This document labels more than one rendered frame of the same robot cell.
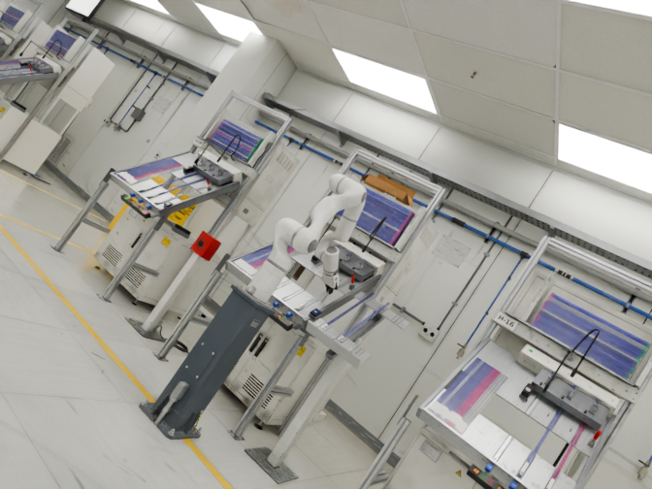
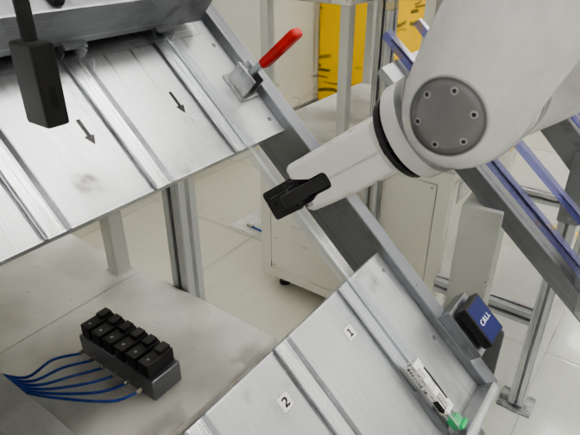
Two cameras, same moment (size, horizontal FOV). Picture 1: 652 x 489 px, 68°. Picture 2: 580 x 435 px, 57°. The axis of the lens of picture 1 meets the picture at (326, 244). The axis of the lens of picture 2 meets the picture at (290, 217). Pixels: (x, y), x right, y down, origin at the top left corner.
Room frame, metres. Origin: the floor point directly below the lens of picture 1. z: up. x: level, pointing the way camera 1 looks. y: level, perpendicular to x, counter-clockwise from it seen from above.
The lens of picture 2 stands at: (2.87, 0.32, 1.18)
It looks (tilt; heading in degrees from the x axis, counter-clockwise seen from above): 29 degrees down; 275
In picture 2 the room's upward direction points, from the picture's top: straight up
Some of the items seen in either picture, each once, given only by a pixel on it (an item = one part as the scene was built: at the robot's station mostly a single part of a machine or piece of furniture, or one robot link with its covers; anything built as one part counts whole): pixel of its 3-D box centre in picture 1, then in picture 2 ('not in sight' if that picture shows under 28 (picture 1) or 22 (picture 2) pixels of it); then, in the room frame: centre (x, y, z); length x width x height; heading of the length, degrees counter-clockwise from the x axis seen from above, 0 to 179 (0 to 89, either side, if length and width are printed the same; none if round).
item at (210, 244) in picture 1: (179, 282); not in sight; (3.37, 0.68, 0.39); 0.24 x 0.24 x 0.78; 59
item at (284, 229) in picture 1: (285, 243); not in sight; (2.37, 0.17, 1.00); 0.19 x 0.12 x 0.24; 62
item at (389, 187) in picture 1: (397, 192); not in sight; (3.57, -0.22, 1.82); 0.68 x 0.30 x 0.20; 59
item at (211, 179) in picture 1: (171, 222); not in sight; (3.98, 1.15, 0.66); 1.01 x 0.73 x 1.31; 149
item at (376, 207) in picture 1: (374, 214); not in sight; (3.26, -0.16, 1.52); 0.51 x 0.13 x 0.27; 59
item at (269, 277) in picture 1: (265, 282); not in sight; (2.35, 0.14, 0.79); 0.19 x 0.19 x 0.18
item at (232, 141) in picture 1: (206, 202); not in sight; (4.16, 1.06, 0.95); 1.35 x 0.82 x 1.90; 149
